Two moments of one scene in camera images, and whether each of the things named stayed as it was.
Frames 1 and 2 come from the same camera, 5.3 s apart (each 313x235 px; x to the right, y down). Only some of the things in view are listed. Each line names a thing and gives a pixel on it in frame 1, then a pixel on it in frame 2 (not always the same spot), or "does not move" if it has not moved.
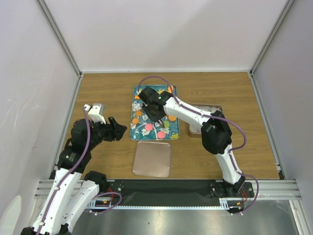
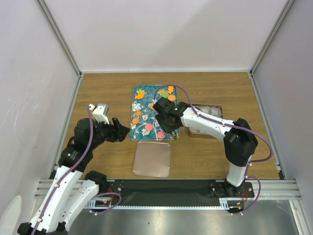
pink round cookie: (148, 127) does not move
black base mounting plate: (168, 192) does not move
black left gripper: (115, 131) does not move
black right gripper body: (154, 116) → (167, 126)
